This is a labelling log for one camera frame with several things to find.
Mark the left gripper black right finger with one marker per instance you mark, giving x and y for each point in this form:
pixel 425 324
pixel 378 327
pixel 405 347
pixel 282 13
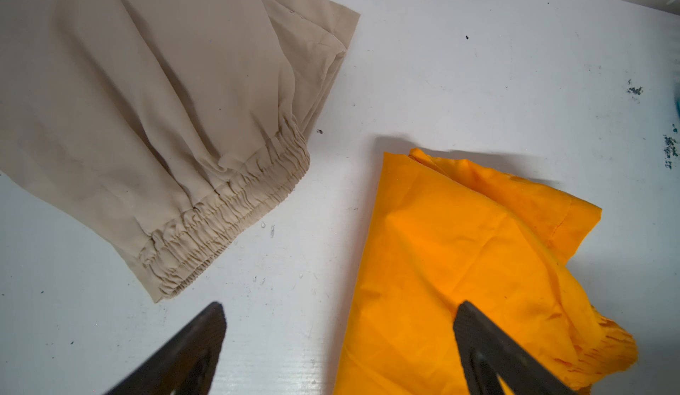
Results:
pixel 491 359

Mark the beige drawstring shorts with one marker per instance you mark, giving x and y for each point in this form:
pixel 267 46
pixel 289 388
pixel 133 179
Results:
pixel 168 127

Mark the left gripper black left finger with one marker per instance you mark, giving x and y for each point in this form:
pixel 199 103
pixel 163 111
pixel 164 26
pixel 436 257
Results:
pixel 187 363

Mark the orange shorts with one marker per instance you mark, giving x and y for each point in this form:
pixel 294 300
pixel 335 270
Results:
pixel 444 232

